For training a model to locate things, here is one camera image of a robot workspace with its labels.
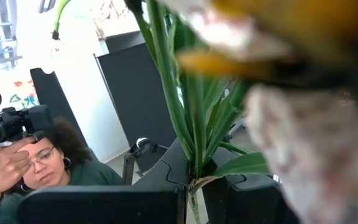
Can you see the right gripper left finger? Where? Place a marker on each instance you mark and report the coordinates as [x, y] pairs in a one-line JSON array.
[[104, 205]]

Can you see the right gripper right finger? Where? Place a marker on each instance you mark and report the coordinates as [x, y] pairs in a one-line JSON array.
[[247, 202]]

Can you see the white artificial flower bunch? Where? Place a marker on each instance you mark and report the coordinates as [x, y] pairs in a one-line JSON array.
[[197, 124], [322, 155]]

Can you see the person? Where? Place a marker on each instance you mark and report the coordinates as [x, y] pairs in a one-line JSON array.
[[51, 174]]

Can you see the person's glasses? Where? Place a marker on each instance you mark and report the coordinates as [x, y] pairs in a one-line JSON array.
[[43, 155]]

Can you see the person's hand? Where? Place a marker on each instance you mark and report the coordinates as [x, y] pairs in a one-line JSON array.
[[5, 168]]

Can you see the black partition panel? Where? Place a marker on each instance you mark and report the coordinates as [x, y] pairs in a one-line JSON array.
[[135, 93], [51, 93]]

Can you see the black video camera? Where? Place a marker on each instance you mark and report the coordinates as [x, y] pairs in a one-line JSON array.
[[8, 124]]

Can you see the colourful wall drawing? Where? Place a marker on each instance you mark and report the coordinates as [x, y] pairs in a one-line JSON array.
[[23, 96]]

